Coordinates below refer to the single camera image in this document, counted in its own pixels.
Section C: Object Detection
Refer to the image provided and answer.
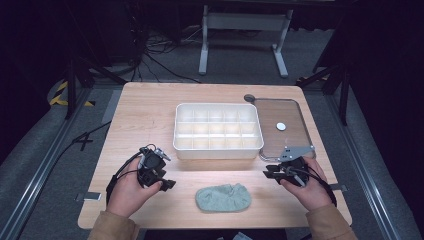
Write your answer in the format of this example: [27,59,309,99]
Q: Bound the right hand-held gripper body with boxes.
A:
[277,145,316,188]

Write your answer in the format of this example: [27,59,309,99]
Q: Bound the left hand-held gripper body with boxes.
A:
[137,145,172,188]

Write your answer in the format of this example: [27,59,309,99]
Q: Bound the grey-green sock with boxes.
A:
[194,182,253,214]

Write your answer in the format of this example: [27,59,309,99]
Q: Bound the white divided storage box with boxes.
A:
[172,102,265,161]

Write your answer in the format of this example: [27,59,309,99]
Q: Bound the person's right hand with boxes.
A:
[279,155,334,212]

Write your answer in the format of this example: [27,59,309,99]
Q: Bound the person's left hand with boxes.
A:
[105,157,164,219]

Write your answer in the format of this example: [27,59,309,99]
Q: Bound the clear lid with white knob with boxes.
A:
[253,97,317,163]

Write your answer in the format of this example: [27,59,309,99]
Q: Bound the black tripod stand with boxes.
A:
[295,61,352,127]
[63,56,128,120]

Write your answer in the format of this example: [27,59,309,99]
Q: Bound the yellow and black floor tape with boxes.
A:
[49,80,96,108]

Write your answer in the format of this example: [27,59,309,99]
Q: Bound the right hand-held gripper cable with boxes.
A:
[285,165,338,208]

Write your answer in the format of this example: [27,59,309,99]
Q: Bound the hand-held gripper cable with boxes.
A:
[105,143,158,205]
[285,165,338,208]

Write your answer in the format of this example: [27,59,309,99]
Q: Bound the left hand-held gripper cable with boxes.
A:
[105,143,158,205]

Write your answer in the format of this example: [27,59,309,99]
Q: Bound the grey metal floor rail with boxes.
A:
[0,87,94,240]
[324,94,414,240]

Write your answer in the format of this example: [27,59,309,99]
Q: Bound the thin black floor cable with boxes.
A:
[49,121,112,169]

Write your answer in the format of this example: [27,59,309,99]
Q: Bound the black floor cables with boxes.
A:
[130,28,203,85]

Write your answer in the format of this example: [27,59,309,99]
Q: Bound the white metal table frame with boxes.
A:
[198,4,295,79]

